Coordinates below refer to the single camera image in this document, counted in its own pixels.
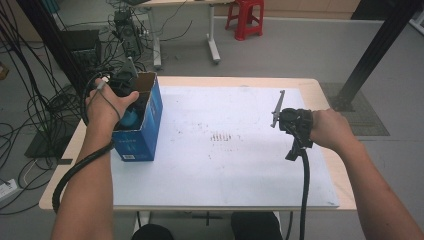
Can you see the black floor base plate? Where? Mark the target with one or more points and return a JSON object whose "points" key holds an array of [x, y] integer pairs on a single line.
{"points": [[41, 146]]}

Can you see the blue bottle with white cap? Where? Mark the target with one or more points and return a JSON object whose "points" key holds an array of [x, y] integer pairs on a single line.
{"points": [[129, 118]]}

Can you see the red plastic stool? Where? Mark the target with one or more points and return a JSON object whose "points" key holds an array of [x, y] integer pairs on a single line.
{"points": [[246, 20]]}

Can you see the blue cardboard box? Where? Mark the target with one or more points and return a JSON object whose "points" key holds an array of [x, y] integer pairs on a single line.
{"points": [[143, 143]]}

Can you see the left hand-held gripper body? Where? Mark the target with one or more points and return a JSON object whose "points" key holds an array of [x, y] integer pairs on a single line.
{"points": [[125, 81]]}

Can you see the person's knee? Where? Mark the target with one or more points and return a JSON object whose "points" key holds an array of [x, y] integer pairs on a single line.
{"points": [[152, 232], [256, 226]]}

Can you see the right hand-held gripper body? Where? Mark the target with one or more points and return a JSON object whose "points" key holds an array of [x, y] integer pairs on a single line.
{"points": [[296, 123]]}

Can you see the grey gridded floor mat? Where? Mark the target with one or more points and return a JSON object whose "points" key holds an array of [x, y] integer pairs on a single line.
{"points": [[373, 113]]}

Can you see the person's left hand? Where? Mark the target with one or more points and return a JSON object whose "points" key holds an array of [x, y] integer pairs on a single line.
{"points": [[103, 110]]}

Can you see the person's left knee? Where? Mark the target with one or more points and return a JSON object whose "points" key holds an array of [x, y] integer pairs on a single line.
{"points": [[152, 232]]}

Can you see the black metal frame post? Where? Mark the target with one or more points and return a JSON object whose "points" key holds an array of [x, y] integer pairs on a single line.
{"points": [[55, 50], [380, 43]]}

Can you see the white power strip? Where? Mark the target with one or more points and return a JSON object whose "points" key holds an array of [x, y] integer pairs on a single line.
{"points": [[7, 189]]}

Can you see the person's right knee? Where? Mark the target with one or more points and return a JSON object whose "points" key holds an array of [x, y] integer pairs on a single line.
{"points": [[256, 226]]}

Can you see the person's right hand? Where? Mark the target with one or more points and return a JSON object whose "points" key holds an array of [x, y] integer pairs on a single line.
{"points": [[333, 128]]}

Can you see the black tape strip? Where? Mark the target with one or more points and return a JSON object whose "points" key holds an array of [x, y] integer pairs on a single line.
{"points": [[65, 161]]}

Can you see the white desk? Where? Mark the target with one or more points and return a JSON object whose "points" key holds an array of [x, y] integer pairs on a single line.
{"points": [[213, 40]]}

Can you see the black equipment case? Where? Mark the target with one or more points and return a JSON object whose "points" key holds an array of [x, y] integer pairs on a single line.
{"points": [[81, 45]]}

